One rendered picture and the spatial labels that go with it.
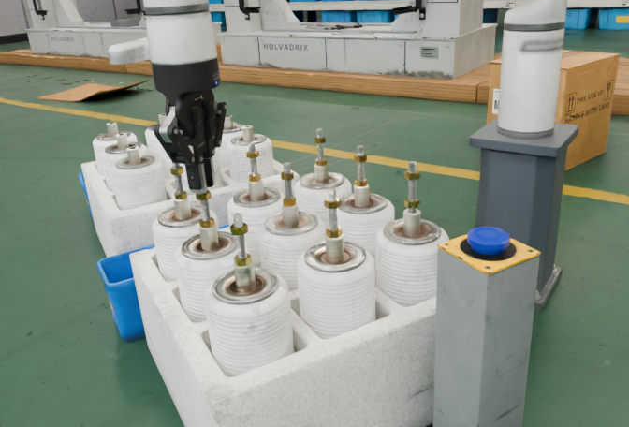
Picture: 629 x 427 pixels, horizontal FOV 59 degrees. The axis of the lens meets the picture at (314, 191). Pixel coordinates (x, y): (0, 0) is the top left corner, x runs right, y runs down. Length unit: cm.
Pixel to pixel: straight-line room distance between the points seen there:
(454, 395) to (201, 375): 27
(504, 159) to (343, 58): 199
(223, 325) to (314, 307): 12
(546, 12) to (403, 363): 56
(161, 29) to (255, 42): 260
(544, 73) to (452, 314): 49
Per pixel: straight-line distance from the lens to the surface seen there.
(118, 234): 109
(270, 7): 335
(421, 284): 73
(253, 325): 61
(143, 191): 110
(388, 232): 74
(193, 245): 75
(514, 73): 97
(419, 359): 74
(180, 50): 63
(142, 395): 93
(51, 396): 99
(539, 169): 98
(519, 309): 59
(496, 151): 98
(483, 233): 57
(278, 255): 75
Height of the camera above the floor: 58
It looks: 22 degrees down
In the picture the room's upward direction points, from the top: 4 degrees counter-clockwise
